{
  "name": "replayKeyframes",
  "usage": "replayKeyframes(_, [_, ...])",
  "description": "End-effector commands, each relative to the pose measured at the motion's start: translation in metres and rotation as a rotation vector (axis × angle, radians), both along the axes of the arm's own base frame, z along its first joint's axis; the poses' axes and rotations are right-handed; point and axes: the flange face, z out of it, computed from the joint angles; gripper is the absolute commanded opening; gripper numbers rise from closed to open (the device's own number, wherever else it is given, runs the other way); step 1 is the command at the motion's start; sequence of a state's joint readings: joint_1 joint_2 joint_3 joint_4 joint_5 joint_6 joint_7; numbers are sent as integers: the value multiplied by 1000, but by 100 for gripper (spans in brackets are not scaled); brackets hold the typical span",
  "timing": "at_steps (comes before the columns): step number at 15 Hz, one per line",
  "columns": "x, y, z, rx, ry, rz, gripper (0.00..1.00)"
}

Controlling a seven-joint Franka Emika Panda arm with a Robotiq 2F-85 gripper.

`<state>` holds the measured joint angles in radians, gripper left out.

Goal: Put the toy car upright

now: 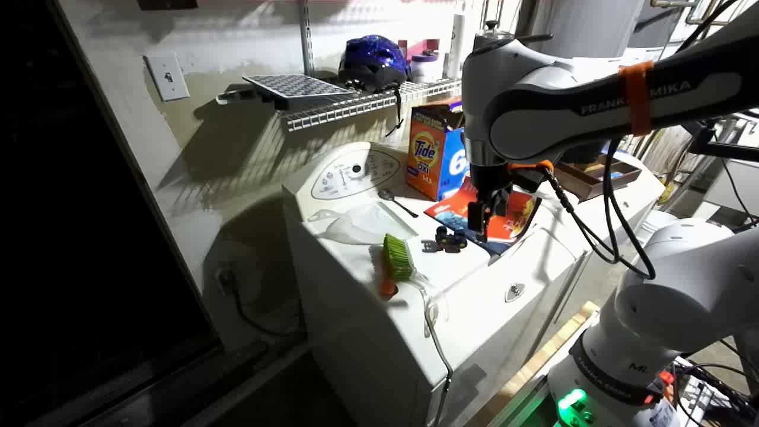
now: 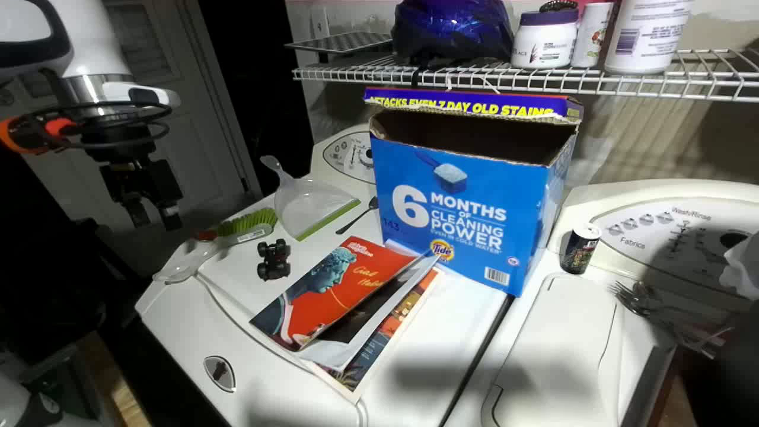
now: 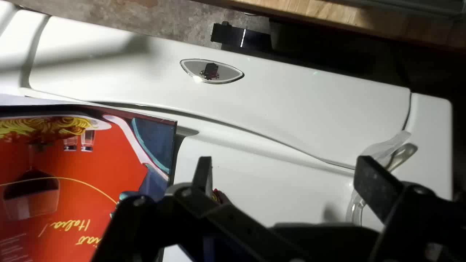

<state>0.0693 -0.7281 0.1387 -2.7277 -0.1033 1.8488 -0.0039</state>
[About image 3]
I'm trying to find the red pasta box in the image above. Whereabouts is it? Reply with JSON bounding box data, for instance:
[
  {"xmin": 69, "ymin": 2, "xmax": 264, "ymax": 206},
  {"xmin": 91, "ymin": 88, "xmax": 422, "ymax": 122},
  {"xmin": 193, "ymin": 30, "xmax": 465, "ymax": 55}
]
[{"xmin": 0, "ymin": 101, "xmax": 178, "ymax": 262}]

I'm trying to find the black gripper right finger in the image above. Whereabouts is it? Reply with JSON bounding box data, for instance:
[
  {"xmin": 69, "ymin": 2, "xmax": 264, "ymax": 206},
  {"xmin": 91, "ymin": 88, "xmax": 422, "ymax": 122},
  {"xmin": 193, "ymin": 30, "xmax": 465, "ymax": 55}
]
[{"xmin": 353, "ymin": 154, "xmax": 466, "ymax": 262}]

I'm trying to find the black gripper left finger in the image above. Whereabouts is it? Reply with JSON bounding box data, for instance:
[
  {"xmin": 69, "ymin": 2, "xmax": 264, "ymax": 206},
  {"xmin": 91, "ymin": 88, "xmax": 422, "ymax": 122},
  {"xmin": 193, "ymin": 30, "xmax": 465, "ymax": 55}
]
[{"xmin": 92, "ymin": 154, "xmax": 276, "ymax": 262}]

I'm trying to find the clear plastic strip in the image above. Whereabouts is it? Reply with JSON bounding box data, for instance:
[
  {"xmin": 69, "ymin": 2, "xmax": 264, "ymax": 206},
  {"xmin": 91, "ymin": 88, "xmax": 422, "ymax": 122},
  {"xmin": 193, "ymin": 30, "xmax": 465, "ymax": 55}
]
[{"xmin": 346, "ymin": 129, "xmax": 420, "ymax": 229}]

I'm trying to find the small black floor object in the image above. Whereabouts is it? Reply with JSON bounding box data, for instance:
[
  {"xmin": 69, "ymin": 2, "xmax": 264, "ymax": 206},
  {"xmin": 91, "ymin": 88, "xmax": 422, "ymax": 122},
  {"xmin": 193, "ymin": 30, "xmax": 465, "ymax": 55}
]
[{"xmin": 210, "ymin": 20, "xmax": 272, "ymax": 50}]

